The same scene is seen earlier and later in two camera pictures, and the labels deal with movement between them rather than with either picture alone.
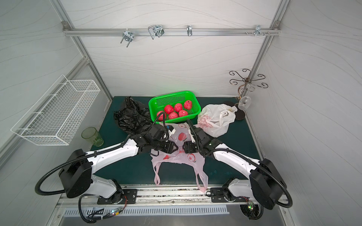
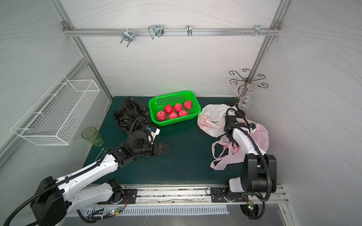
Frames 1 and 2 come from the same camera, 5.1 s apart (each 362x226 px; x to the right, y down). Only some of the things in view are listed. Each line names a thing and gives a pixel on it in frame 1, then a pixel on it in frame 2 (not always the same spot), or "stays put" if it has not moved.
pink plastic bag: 182,135 -> 235,155
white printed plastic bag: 215,119 stays put
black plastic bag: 133,117 stays put
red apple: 177,107 stays put
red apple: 188,105 stays put
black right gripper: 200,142 -> 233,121
